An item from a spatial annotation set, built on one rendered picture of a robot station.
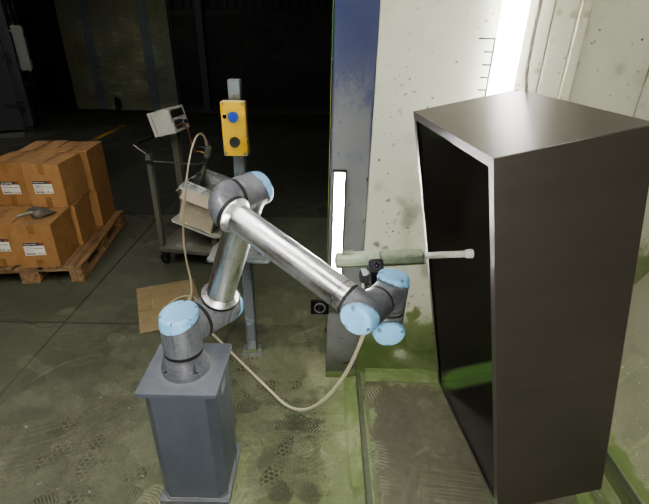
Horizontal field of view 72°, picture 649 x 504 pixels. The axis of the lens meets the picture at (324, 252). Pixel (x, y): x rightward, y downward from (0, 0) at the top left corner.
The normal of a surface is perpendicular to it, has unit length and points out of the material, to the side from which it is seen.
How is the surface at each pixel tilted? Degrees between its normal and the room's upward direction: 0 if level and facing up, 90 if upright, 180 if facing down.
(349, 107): 90
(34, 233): 90
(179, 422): 90
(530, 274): 90
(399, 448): 0
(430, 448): 0
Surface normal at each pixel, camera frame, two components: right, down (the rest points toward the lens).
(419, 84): 0.00, 0.45
